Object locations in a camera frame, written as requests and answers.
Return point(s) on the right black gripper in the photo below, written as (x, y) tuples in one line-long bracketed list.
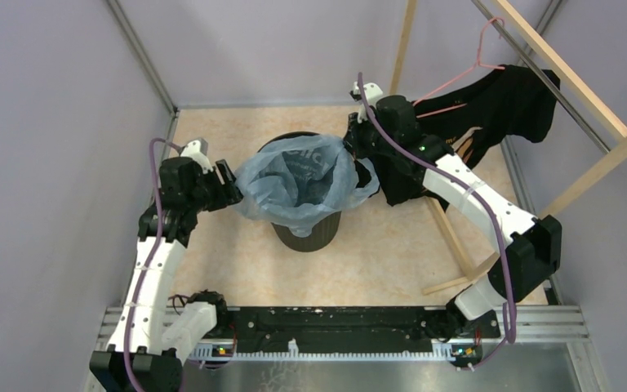
[(352, 138)]

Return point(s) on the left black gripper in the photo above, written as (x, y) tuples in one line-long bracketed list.
[(228, 193)]

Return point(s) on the light blue plastic trash bag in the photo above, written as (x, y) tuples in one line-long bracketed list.
[(363, 182)]

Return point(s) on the black plastic trash bin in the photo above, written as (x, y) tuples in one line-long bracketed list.
[(299, 188)]

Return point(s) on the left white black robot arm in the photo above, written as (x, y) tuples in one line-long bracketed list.
[(143, 353)]

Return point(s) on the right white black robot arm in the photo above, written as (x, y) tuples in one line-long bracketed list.
[(411, 165)]

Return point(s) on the black printed t-shirt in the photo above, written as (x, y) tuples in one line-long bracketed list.
[(509, 101)]

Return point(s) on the pink clothes hanger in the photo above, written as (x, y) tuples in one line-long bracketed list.
[(494, 21)]

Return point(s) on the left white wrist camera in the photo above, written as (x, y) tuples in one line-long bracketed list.
[(197, 150)]

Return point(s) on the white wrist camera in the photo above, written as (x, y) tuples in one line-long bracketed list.
[(197, 150), (366, 95)]

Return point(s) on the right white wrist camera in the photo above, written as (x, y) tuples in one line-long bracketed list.
[(366, 95)]

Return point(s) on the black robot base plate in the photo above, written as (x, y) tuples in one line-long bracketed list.
[(340, 330)]

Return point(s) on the metal clothes rail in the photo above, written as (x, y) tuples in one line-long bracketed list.
[(535, 43)]

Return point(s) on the grey cable duct rail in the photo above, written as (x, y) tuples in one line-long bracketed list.
[(206, 352)]

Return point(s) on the wooden clothes rack frame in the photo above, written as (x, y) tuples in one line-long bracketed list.
[(591, 36)]

